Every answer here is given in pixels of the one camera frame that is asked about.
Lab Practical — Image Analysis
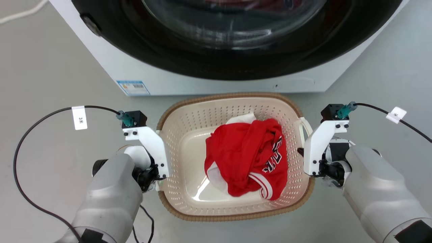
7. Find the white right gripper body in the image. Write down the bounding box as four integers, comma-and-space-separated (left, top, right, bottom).
320, 138, 355, 188

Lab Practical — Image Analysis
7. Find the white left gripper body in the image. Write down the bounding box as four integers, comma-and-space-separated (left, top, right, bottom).
119, 145, 160, 193

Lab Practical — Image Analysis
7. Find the beige perforated laundry basket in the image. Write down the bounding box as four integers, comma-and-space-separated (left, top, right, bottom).
156, 92, 316, 222

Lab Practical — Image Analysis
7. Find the red sports jersey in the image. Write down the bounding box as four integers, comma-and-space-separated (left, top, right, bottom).
204, 118, 288, 200

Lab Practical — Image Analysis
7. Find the white cloth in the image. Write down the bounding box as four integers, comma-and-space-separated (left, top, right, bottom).
225, 112, 258, 126

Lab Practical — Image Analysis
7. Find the blue energy label sticker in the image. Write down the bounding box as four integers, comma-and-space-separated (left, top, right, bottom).
116, 80, 151, 96

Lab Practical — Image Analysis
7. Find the white washing machine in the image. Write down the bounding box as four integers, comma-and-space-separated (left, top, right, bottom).
49, 0, 410, 97

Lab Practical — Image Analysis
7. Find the black round washer door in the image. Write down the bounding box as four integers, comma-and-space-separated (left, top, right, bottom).
72, 0, 403, 81

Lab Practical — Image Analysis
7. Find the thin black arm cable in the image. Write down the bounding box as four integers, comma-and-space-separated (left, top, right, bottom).
132, 204, 155, 243

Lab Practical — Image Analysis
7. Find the black right camera cable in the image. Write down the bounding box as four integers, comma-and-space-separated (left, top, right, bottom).
336, 101, 432, 143

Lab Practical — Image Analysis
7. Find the black camera cable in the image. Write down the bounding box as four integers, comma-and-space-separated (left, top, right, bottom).
336, 101, 432, 143
13, 105, 135, 243

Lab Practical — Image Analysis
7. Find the white paper cable tag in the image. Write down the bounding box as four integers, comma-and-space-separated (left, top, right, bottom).
386, 106, 407, 125
72, 106, 88, 131

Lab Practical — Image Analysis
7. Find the black left camera cable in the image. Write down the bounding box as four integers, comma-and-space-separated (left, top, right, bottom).
13, 105, 135, 243

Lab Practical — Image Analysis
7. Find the white floor cable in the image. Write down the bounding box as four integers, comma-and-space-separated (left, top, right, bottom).
0, 0, 48, 25

